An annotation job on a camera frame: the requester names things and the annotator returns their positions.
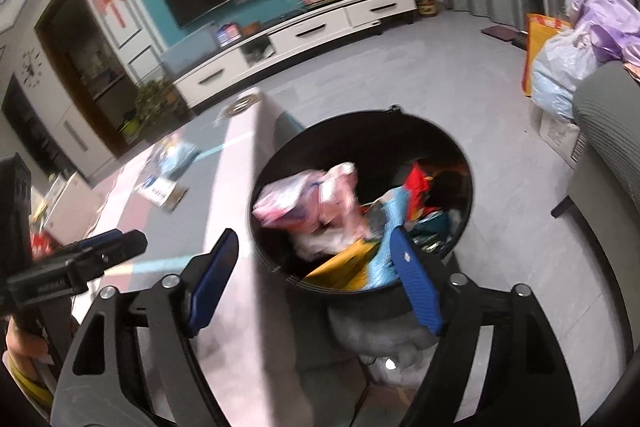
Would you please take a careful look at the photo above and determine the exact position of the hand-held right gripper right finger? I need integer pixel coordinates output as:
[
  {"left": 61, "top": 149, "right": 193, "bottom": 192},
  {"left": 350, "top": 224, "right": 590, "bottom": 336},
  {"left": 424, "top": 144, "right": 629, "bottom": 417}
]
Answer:
[{"left": 389, "top": 227, "right": 582, "bottom": 427}]

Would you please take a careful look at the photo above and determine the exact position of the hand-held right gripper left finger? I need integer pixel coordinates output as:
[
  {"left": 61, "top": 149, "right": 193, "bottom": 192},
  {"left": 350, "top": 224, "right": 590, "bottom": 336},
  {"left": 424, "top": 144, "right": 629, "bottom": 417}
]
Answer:
[{"left": 50, "top": 228, "right": 241, "bottom": 427}]

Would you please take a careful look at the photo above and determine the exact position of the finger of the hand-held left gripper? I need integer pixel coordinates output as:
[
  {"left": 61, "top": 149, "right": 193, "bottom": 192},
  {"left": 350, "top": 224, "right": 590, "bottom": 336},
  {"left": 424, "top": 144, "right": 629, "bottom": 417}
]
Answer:
[
  {"left": 50, "top": 229, "right": 125, "bottom": 259},
  {"left": 60, "top": 229, "right": 149, "bottom": 283}
]

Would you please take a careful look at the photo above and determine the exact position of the dark green packet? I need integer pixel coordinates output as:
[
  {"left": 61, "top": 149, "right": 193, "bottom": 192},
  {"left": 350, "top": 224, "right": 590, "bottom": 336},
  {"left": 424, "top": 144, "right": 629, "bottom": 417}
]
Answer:
[{"left": 410, "top": 206, "right": 452, "bottom": 254}]

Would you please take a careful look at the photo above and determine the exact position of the blue crinkled packet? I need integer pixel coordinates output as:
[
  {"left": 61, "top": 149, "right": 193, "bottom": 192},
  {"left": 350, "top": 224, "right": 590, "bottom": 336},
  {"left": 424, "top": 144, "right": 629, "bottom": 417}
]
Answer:
[{"left": 366, "top": 187, "right": 417, "bottom": 289}]

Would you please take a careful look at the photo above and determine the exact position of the yellow packet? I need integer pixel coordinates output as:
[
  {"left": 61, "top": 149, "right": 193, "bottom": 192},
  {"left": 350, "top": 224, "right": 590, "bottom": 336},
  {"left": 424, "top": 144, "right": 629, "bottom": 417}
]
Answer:
[{"left": 301, "top": 239, "right": 390, "bottom": 294}]

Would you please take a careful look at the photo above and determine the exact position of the red snack packet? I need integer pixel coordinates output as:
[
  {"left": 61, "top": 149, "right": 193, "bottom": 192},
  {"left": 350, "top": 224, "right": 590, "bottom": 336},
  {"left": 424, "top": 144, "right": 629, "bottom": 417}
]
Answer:
[{"left": 401, "top": 161, "right": 437, "bottom": 221}]

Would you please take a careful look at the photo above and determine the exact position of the white plastic bag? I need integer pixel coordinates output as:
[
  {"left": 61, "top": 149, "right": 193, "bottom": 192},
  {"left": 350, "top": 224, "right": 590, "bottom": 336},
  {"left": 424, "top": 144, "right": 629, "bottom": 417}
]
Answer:
[
  {"left": 529, "top": 28, "right": 604, "bottom": 121},
  {"left": 294, "top": 227, "right": 353, "bottom": 264}
]

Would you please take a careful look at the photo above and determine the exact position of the pink snack packet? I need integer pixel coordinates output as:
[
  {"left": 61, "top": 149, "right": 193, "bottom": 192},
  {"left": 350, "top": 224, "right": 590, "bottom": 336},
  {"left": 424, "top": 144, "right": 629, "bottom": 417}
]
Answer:
[{"left": 251, "top": 162, "right": 372, "bottom": 244}]

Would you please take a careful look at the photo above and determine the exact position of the black trash bin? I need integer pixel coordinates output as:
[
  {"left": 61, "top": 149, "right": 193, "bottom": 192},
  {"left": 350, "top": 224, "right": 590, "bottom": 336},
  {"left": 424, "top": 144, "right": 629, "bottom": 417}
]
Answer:
[{"left": 247, "top": 105, "right": 474, "bottom": 309}]

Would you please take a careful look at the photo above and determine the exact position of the person's left forearm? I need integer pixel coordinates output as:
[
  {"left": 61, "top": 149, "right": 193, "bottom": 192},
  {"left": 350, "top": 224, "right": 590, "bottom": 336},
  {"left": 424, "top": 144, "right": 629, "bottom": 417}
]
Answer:
[{"left": 6, "top": 353, "right": 57, "bottom": 414}]

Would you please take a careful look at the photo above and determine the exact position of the person's left hand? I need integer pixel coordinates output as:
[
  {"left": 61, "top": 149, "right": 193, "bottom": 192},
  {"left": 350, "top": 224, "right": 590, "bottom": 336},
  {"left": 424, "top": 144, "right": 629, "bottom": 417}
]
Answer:
[{"left": 5, "top": 319, "right": 50, "bottom": 362}]

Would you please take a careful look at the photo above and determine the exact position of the clear plastic box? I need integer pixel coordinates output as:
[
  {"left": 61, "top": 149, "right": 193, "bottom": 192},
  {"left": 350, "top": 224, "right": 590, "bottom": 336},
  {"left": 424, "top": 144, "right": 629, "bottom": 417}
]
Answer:
[{"left": 30, "top": 171, "right": 107, "bottom": 259}]

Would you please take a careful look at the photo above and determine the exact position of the white long box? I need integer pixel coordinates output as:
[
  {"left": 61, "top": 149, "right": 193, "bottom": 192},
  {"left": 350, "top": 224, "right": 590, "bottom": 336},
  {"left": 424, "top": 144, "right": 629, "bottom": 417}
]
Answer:
[{"left": 134, "top": 176, "right": 189, "bottom": 211}]

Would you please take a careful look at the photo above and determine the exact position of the black shelf unit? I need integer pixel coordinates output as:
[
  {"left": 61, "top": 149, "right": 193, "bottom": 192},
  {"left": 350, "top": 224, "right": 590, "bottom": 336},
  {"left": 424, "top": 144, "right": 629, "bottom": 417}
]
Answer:
[{"left": 1, "top": 74, "right": 67, "bottom": 168}]

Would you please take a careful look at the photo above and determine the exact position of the blue snack packet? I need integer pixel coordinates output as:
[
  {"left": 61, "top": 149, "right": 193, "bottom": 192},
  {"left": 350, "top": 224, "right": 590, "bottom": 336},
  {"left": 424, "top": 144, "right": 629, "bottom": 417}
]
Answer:
[{"left": 149, "top": 138, "right": 202, "bottom": 181}]

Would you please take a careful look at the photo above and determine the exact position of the large leafy potted plant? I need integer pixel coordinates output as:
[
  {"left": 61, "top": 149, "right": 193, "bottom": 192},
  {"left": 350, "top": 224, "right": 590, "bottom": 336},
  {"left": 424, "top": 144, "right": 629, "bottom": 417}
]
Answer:
[{"left": 116, "top": 76, "right": 190, "bottom": 144}]

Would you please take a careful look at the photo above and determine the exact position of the dark wooden display cabinet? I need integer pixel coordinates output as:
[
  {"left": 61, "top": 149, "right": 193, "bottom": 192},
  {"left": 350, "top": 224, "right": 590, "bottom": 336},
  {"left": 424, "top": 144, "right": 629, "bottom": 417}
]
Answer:
[{"left": 34, "top": 0, "right": 147, "bottom": 158}]

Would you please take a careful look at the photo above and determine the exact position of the white printed carton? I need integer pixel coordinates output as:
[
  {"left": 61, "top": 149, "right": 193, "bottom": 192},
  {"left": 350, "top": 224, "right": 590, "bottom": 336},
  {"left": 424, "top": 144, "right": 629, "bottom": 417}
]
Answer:
[{"left": 536, "top": 106, "right": 589, "bottom": 166}]

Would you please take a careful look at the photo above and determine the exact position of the glass fish tank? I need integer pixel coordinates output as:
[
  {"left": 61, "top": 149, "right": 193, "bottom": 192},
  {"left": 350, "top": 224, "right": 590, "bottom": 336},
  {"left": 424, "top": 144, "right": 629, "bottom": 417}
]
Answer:
[{"left": 164, "top": 26, "right": 222, "bottom": 78}]

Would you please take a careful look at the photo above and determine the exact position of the grey sofa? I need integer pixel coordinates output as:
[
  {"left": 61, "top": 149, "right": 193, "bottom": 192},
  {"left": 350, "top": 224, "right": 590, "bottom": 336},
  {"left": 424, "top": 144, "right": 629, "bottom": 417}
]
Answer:
[{"left": 550, "top": 61, "right": 640, "bottom": 280}]

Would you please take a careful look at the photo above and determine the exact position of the dark floor mat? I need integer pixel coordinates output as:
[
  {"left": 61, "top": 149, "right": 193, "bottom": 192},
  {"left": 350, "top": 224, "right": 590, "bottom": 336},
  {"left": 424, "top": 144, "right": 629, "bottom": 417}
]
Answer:
[{"left": 480, "top": 25, "right": 529, "bottom": 51}]

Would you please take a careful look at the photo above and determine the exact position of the white tv cabinet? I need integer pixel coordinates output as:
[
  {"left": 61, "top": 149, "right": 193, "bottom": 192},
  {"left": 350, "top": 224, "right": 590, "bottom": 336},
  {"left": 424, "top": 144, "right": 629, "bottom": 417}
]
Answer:
[{"left": 171, "top": 0, "right": 419, "bottom": 108}]

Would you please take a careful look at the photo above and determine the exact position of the orange shopping bag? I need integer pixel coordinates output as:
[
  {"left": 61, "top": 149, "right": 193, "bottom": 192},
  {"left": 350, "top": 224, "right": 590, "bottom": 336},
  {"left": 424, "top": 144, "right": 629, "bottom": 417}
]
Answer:
[{"left": 521, "top": 13, "right": 572, "bottom": 98}]

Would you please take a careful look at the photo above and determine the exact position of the purple cloth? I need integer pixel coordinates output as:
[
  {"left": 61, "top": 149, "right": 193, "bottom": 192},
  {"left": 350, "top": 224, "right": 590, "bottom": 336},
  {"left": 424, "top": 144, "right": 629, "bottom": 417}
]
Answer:
[{"left": 569, "top": 0, "right": 640, "bottom": 64}]

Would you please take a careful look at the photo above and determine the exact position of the wall clock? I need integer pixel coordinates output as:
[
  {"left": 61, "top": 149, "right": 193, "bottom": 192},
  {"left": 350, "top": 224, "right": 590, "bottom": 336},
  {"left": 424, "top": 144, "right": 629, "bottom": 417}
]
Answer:
[{"left": 19, "top": 46, "right": 45, "bottom": 81}]

